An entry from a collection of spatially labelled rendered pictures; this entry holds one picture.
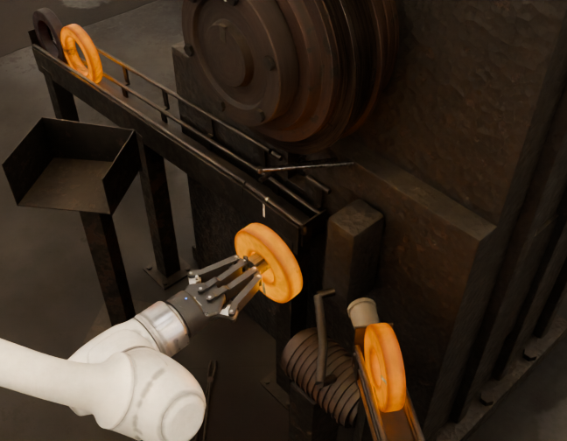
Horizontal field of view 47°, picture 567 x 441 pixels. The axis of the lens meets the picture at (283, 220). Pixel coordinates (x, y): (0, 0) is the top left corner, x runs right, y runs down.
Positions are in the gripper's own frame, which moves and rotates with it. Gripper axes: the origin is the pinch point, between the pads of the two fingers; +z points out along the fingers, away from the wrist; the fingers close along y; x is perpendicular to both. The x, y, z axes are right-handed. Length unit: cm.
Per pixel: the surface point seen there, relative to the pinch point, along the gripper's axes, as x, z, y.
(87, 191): -24, -6, -66
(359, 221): -5.5, 22.8, 2.0
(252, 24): 35.3, 13.0, -16.0
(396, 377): -8.3, 2.7, 29.8
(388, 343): -6.0, 5.5, 25.1
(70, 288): -84, -12, -93
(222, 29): 32.0, 11.9, -23.0
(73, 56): -20, 22, -118
